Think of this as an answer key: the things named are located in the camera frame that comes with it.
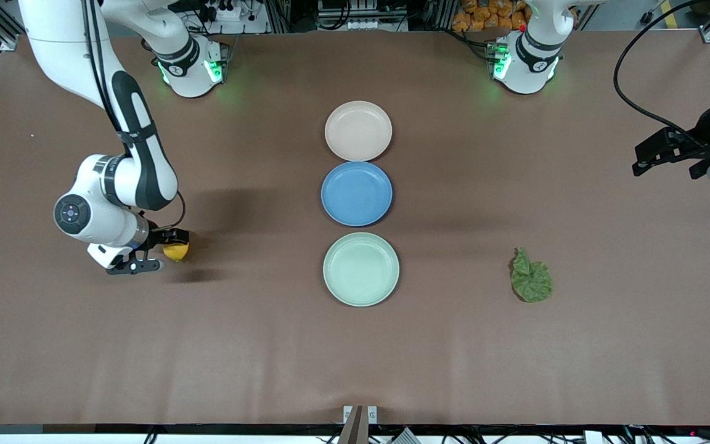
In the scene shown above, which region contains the green lettuce leaf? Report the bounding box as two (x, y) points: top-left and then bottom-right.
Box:
(510, 247), (553, 303)

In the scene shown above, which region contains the brown table cover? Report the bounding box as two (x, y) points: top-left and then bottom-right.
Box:
(0, 31), (710, 427)

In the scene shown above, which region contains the blue round plate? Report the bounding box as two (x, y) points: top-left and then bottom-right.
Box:
(320, 161), (394, 228)

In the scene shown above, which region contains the pale green round plate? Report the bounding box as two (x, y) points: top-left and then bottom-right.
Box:
(322, 232), (401, 308)

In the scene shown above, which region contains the beige round plate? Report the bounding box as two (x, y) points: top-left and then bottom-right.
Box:
(324, 101), (393, 162)

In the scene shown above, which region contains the orange packaged goods pile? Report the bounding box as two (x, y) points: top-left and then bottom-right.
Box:
(452, 0), (529, 33)

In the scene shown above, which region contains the white power strip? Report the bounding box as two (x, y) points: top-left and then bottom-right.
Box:
(198, 0), (258, 23)

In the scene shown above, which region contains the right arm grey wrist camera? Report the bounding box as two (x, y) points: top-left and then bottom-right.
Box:
(106, 258), (165, 276)

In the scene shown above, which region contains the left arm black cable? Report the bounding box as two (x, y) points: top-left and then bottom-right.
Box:
(614, 0), (710, 146)

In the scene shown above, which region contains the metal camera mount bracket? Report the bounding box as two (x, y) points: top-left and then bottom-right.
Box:
(338, 405), (379, 444)

